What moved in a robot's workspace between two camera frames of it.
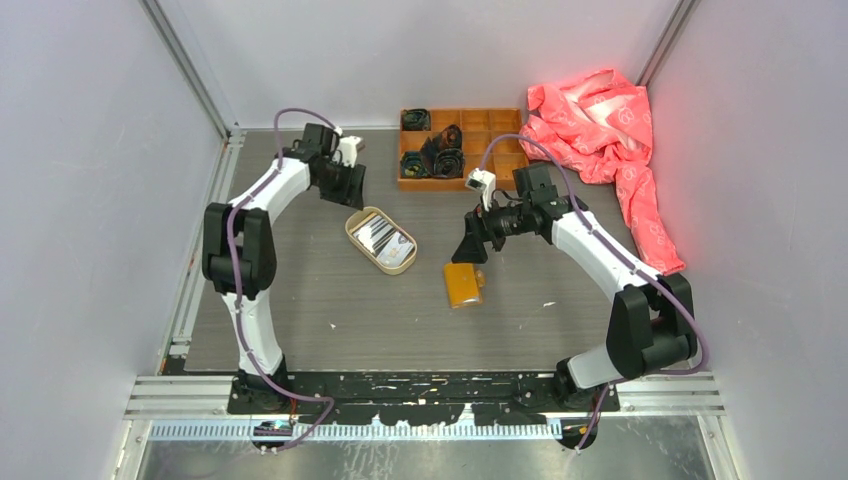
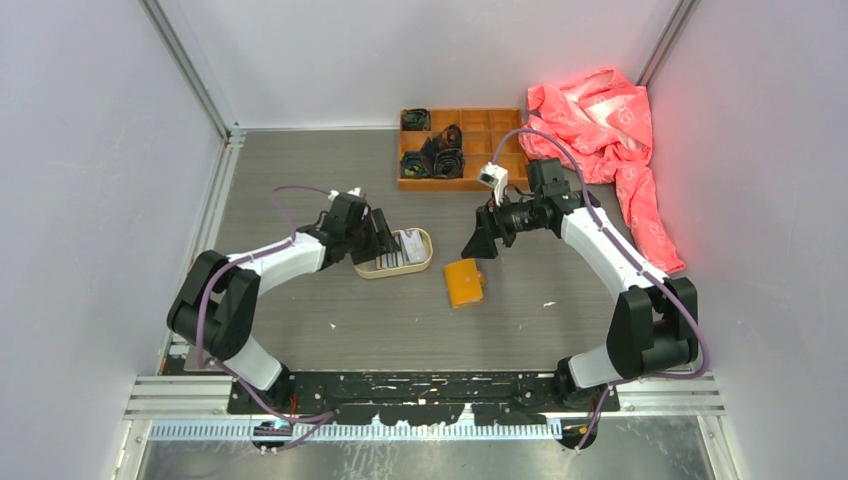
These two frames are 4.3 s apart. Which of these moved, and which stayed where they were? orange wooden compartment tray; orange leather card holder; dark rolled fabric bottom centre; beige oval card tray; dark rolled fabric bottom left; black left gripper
Moved: beige oval card tray; black left gripper
Stayed: dark rolled fabric bottom left; orange leather card holder; dark rolled fabric bottom centre; orange wooden compartment tray
